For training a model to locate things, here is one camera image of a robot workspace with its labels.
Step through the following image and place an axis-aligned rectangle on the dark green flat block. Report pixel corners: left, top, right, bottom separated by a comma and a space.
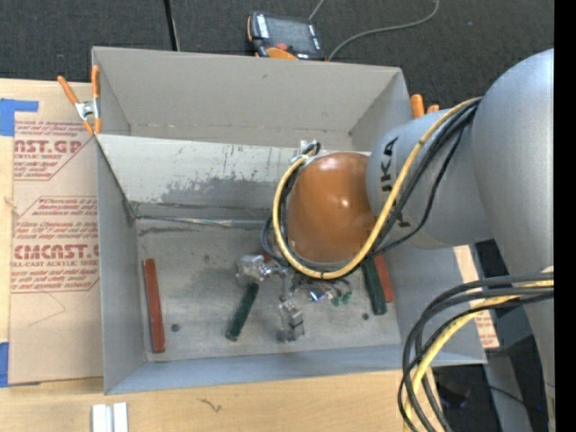
362, 258, 389, 317
224, 282, 261, 343

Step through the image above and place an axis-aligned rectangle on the grey metal bin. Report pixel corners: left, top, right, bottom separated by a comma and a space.
91, 46, 490, 396

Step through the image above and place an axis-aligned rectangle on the brown cardboard board, red print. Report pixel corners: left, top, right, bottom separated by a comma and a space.
0, 77, 105, 387

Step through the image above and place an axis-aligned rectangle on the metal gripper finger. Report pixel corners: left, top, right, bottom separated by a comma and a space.
276, 295, 306, 344
235, 253, 282, 284

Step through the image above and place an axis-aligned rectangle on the red-brown flat block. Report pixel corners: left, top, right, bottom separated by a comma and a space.
141, 258, 167, 355
373, 254, 397, 305

